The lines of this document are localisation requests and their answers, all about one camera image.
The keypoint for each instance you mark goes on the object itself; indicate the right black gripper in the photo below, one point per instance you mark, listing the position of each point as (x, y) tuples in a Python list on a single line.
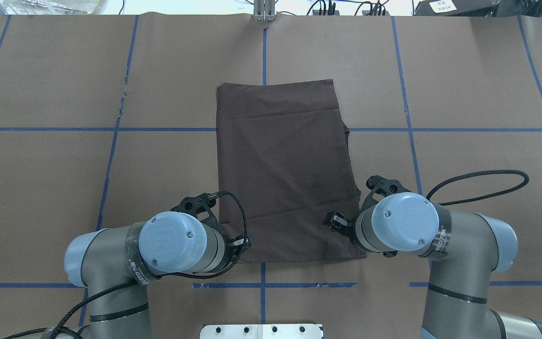
[(336, 221)]

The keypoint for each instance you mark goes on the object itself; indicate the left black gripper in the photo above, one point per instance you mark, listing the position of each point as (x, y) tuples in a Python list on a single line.
[(242, 244)]

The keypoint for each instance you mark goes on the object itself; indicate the brown t-shirt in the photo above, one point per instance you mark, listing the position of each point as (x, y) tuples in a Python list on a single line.
[(283, 151)]

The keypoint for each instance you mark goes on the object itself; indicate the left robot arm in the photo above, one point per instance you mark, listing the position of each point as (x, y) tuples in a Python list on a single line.
[(117, 265)]

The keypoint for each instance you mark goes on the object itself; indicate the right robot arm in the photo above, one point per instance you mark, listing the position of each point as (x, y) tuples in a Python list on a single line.
[(464, 249)]

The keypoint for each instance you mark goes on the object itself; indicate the black box with label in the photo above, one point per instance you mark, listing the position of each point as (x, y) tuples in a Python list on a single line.
[(463, 8)]

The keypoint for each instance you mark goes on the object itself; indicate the clear plastic bag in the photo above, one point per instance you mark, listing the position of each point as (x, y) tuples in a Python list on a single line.
[(54, 7)]

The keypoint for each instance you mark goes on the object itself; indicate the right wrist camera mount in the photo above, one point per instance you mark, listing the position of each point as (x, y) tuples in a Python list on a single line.
[(380, 188)]

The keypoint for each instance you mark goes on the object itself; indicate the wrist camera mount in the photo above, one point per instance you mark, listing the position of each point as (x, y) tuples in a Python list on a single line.
[(380, 188), (200, 204)]

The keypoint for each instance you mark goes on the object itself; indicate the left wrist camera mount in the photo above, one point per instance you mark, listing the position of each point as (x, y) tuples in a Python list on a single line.
[(200, 204)]

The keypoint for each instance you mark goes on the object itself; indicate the white pedestal column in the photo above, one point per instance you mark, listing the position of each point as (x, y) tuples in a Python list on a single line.
[(263, 331)]

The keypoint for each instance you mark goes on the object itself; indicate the aluminium frame post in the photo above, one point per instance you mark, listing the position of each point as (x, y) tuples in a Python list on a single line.
[(264, 10)]

